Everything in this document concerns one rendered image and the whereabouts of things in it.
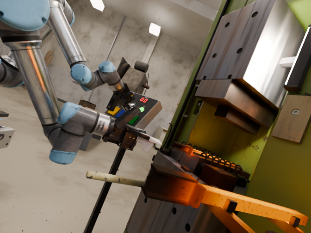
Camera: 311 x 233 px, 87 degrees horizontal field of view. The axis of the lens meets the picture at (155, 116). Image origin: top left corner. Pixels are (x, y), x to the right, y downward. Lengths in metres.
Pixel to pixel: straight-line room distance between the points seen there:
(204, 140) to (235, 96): 0.41
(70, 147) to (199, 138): 0.77
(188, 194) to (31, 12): 0.48
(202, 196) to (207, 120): 0.83
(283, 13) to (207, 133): 0.70
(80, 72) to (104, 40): 8.87
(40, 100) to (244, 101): 0.83
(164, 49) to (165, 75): 1.35
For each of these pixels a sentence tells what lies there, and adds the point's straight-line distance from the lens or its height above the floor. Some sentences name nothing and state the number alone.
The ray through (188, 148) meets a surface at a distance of 0.80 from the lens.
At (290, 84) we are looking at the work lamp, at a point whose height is 1.39.
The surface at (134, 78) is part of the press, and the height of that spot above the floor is 2.07.
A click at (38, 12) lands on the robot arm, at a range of 0.49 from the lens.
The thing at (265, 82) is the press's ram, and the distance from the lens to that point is 0.91.
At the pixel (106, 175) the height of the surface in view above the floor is 0.64.
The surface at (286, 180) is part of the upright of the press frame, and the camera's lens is 0.75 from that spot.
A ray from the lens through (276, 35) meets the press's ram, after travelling 0.97.
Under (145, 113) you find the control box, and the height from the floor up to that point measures 1.07.
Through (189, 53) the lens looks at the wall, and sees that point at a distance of 9.43.
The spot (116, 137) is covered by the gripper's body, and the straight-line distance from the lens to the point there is 0.62.
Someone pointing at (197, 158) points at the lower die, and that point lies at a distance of 0.77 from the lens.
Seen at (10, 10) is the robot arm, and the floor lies 1.16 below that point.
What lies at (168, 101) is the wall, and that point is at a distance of 8.68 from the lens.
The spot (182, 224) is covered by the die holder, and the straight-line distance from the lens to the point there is 0.72.
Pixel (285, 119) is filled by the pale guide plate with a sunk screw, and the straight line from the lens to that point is 0.77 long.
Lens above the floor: 1.07
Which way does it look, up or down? 1 degrees up
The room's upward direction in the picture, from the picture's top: 23 degrees clockwise
